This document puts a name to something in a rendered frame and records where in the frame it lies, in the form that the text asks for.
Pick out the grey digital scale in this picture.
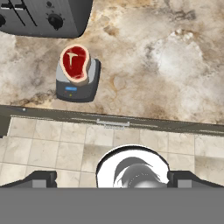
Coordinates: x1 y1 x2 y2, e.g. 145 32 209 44
55 57 102 103

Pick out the dark cabinet drawer front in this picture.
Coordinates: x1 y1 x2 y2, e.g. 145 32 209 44
0 105 224 137

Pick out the dark grey toaster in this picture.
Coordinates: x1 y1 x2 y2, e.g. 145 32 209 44
0 0 95 39

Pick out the white and black round object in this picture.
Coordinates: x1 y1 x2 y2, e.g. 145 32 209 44
95 144 171 189

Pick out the grey drawer handle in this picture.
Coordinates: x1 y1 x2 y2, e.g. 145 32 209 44
96 118 130 128

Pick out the raw red steak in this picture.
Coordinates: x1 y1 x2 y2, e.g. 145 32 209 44
59 44 90 83

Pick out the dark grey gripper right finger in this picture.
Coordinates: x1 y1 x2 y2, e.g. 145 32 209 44
167 171 224 189

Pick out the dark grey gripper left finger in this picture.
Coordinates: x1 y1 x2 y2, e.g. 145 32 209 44
0 171 58 189

